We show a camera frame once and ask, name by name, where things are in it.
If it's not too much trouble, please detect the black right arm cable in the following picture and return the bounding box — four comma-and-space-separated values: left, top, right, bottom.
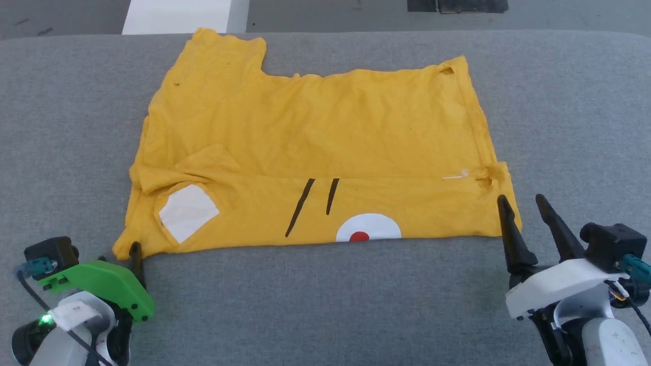
610, 280, 651, 337

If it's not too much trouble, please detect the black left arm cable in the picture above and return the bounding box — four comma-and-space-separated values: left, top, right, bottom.
17, 272, 113, 366

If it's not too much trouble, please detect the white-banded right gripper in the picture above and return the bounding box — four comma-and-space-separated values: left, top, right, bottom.
497, 194, 631, 366

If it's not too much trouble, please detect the grey fabric table cover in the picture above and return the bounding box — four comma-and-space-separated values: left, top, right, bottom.
0, 29, 651, 366

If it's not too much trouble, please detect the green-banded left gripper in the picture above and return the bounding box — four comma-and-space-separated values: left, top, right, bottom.
38, 241, 156, 364

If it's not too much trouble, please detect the yellow cartoon print garment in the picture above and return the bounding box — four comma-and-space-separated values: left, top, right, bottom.
112, 27, 523, 261

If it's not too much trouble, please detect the white rectangular pillar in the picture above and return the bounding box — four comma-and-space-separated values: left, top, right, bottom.
122, 0, 251, 35

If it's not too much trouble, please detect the teal camera connector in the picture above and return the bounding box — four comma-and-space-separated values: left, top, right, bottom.
15, 257, 57, 280
620, 254, 651, 285

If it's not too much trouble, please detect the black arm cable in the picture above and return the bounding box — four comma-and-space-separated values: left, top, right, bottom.
17, 272, 113, 366
610, 280, 651, 337

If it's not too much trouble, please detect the teal right camera connector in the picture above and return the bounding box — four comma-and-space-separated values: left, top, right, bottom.
620, 254, 651, 285

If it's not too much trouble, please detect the teal left camera connector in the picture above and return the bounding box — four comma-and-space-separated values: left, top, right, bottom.
15, 257, 57, 280

